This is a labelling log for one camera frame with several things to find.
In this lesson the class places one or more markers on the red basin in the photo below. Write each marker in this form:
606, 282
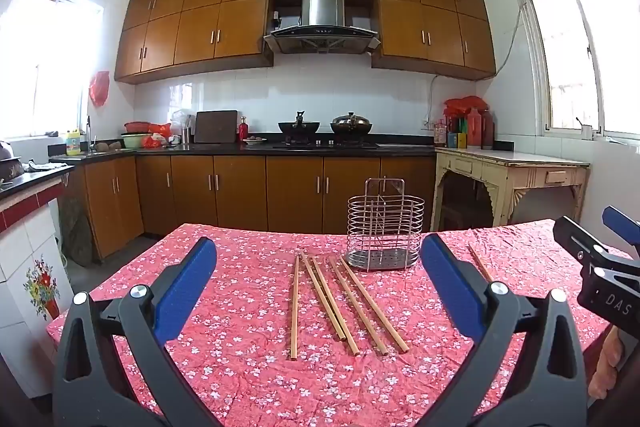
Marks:
136, 127

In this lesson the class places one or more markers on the white tiled counter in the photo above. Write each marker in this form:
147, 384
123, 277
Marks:
30, 247

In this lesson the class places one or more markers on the black kitchen countertop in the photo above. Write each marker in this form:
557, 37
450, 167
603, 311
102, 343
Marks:
220, 147

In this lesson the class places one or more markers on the red floral tablecloth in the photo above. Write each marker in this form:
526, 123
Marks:
250, 382

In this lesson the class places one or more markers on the wooden lower kitchen cabinets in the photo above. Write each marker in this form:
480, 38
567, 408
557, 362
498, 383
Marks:
240, 192

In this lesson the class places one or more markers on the cup on window sill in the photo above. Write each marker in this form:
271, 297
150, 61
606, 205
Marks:
585, 131

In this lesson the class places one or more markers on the white framed sliding window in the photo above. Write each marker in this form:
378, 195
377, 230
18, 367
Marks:
600, 47

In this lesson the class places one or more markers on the dark brown cutting board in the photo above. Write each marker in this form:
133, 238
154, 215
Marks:
216, 127

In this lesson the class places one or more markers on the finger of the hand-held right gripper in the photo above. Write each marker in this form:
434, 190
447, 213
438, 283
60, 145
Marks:
580, 242
622, 224

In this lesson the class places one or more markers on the green basin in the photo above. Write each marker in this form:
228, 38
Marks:
134, 141

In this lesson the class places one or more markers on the yellow detergent bottle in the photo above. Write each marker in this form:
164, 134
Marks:
73, 144

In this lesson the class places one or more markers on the steel cup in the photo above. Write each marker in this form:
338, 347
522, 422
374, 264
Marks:
187, 135

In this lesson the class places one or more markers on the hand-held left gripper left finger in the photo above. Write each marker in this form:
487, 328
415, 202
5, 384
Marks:
187, 287

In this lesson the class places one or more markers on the colourful small boxes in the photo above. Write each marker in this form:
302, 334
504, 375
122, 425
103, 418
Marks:
457, 140

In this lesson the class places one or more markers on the steel range hood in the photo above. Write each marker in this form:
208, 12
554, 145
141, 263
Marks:
322, 9

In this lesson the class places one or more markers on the black wok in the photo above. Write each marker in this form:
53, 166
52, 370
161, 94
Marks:
299, 127

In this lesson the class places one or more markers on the small clear bottle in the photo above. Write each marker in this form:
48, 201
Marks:
440, 134

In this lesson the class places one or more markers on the plate with food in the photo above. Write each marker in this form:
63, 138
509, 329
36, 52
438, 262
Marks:
255, 139

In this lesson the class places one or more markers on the red bag on wall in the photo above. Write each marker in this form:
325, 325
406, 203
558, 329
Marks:
100, 88

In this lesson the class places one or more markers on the pot with steel lid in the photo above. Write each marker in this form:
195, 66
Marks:
351, 123

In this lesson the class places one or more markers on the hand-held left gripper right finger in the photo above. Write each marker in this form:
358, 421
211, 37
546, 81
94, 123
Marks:
450, 277

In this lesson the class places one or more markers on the black gas stove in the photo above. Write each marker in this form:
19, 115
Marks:
325, 146

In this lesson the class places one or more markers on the dark red bottle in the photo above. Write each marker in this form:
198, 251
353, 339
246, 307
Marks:
488, 132

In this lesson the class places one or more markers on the red plastic bag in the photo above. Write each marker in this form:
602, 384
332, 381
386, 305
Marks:
159, 132

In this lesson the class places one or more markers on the steel sink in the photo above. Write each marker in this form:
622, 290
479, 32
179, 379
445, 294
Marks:
85, 155

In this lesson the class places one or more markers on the red plastic bags on bottles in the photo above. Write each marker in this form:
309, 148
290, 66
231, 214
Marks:
465, 104

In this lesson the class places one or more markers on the person's right hand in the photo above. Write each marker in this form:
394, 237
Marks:
606, 367

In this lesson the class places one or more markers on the steel faucet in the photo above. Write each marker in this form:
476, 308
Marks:
89, 132

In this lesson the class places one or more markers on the small red bottle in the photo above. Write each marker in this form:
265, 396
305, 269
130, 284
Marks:
243, 129

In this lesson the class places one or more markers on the left kitchen window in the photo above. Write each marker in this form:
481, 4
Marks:
45, 67

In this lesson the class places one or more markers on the large red plastic bottle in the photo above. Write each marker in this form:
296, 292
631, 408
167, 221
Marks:
475, 129

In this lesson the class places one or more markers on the wooden upper wall cabinets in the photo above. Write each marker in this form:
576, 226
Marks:
200, 32

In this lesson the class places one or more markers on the cream wooden side table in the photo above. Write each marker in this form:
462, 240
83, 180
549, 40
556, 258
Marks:
505, 157

